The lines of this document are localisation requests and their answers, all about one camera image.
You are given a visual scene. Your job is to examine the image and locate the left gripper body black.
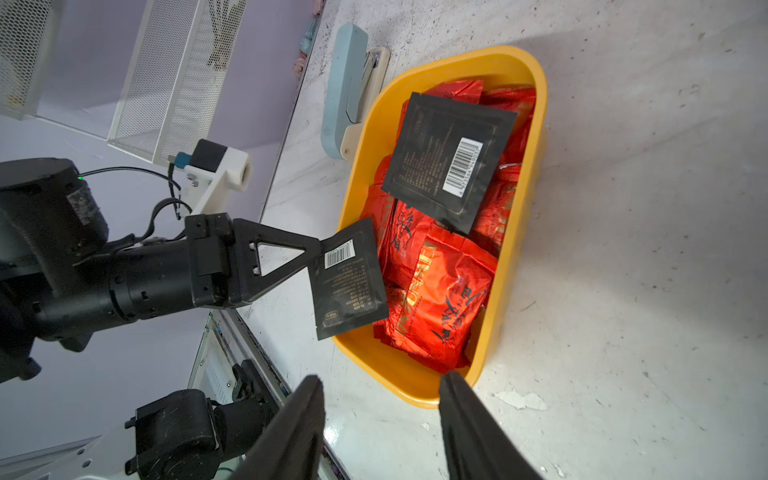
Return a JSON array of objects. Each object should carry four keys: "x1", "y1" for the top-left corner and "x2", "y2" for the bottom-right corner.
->
[{"x1": 184, "y1": 213, "x2": 234, "y2": 308}]

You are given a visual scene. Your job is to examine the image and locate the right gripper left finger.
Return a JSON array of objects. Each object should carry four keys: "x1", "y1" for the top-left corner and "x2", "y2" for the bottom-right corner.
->
[{"x1": 230, "y1": 375, "x2": 326, "y2": 480}]

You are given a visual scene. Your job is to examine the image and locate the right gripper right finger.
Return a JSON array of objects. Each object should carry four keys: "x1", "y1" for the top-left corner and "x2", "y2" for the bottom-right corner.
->
[{"x1": 439, "y1": 372, "x2": 540, "y2": 480}]

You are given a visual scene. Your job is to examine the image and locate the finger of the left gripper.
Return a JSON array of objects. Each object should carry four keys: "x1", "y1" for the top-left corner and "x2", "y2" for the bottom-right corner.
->
[
  {"x1": 233, "y1": 219, "x2": 321, "y2": 249},
  {"x1": 230, "y1": 239, "x2": 321, "y2": 303}
]

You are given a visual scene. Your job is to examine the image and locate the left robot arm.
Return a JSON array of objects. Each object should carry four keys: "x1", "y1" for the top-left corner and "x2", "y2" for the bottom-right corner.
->
[{"x1": 1, "y1": 157, "x2": 321, "y2": 381}]

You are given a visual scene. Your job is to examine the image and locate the red foil tea bags pile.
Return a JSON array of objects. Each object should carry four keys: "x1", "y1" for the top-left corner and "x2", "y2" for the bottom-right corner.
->
[{"x1": 362, "y1": 79, "x2": 536, "y2": 373}]

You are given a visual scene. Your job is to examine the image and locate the lower white mesh shelf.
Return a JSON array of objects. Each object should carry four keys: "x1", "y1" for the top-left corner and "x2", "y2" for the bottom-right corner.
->
[{"x1": 107, "y1": 0, "x2": 248, "y2": 166}]

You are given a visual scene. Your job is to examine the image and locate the white mesh shelf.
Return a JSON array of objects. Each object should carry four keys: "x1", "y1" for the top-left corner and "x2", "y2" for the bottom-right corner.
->
[
  {"x1": 1, "y1": 0, "x2": 66, "y2": 120},
  {"x1": 107, "y1": 0, "x2": 248, "y2": 166}
]

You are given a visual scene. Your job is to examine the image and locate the light blue stapler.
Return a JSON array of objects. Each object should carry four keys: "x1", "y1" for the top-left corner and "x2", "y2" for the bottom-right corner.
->
[{"x1": 321, "y1": 23, "x2": 390, "y2": 162}]

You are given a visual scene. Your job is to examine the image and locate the wooden clothespins bundle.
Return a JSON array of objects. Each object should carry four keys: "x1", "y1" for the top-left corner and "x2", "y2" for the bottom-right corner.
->
[{"x1": 207, "y1": 1, "x2": 236, "y2": 71}]

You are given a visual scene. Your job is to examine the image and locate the upper white mesh shelf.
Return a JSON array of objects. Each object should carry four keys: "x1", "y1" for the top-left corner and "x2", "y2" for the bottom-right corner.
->
[{"x1": 1, "y1": 0, "x2": 66, "y2": 120}]

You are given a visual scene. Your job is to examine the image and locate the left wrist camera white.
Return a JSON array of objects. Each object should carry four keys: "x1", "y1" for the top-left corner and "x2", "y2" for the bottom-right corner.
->
[{"x1": 168, "y1": 139, "x2": 253, "y2": 215}]

